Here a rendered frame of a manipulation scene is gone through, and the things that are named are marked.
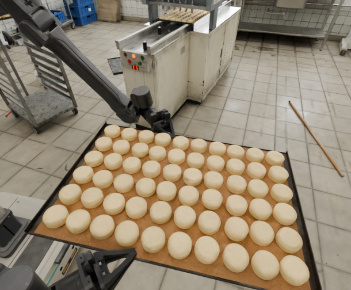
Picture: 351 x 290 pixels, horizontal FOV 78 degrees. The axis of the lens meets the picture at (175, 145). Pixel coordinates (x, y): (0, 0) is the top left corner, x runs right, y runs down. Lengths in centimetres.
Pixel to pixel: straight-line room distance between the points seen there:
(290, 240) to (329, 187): 167
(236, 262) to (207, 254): 6
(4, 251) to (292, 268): 135
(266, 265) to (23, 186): 197
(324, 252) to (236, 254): 137
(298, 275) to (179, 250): 23
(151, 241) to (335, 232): 162
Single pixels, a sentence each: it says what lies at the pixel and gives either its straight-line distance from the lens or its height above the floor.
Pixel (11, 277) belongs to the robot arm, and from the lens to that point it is 46.
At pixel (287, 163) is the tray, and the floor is 98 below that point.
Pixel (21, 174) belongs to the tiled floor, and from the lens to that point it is 231.
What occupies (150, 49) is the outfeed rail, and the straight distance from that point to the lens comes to 178.
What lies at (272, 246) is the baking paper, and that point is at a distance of 56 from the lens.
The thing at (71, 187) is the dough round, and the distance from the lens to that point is 60.
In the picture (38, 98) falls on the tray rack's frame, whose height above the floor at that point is 15.
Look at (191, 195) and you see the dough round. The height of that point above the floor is 101.
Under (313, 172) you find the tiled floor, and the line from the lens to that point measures 226.
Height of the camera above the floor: 146
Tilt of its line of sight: 43 degrees down
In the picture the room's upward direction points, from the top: straight up
